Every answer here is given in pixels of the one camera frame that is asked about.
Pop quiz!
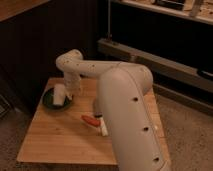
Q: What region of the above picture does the white ceramic cup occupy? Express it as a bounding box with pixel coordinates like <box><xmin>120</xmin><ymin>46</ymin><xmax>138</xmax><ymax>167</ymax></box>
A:
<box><xmin>53</xmin><ymin>84</ymin><xmax>66</xmax><ymax>106</ymax></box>

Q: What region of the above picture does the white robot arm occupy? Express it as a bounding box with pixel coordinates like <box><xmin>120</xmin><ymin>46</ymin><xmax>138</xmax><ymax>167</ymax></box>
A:
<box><xmin>56</xmin><ymin>49</ymin><xmax>171</xmax><ymax>171</ymax></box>

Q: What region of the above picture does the dark ceramic bowl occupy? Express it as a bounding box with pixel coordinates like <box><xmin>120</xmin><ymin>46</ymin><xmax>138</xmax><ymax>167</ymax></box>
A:
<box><xmin>42</xmin><ymin>88</ymin><xmax>72</xmax><ymax>110</ymax></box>

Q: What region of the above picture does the white marker with black cap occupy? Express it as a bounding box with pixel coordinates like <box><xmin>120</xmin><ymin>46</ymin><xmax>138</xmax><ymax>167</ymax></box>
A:
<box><xmin>95</xmin><ymin>115</ymin><xmax>108</xmax><ymax>137</ymax></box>

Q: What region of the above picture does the grey metal beam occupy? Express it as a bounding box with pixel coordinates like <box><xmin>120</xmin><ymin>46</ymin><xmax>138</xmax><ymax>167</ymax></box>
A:
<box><xmin>97</xmin><ymin>38</ymin><xmax>213</xmax><ymax>93</ymax></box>

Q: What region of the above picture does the wooden table board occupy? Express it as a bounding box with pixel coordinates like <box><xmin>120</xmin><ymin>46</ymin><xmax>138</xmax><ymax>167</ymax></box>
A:
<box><xmin>16</xmin><ymin>77</ymin><xmax>173</xmax><ymax>168</ymax></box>

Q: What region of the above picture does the vertical metal pole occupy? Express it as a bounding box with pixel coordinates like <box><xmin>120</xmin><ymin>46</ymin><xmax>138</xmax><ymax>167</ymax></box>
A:
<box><xmin>107</xmin><ymin>0</ymin><xmax>111</xmax><ymax>41</ymax></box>

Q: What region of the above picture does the wooden shelf board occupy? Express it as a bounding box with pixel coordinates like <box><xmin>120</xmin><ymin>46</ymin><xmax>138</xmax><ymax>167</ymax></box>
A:
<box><xmin>112</xmin><ymin>0</ymin><xmax>213</xmax><ymax>26</ymax></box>

